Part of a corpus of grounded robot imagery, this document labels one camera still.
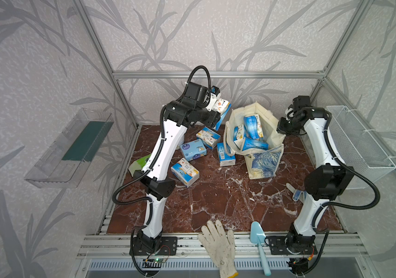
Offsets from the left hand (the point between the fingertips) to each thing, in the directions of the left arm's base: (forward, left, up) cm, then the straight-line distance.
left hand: (215, 115), depth 74 cm
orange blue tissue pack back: (+13, +2, -30) cm, 32 cm away
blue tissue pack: (+9, -22, -17) cm, 29 cm away
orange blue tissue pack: (+13, -15, -25) cm, 32 cm away
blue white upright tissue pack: (-3, -7, -31) cm, 32 cm away
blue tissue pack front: (0, -19, -20) cm, 28 cm away
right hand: (+4, -32, -13) cm, 35 cm away
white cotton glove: (-45, -3, -34) cm, 57 cm away
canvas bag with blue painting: (-8, -25, -27) cm, 38 cm away
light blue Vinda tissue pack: (+5, +12, -33) cm, 35 cm away
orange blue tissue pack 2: (-11, +15, -29) cm, 35 cm away
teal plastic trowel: (-40, -20, -35) cm, 57 cm away
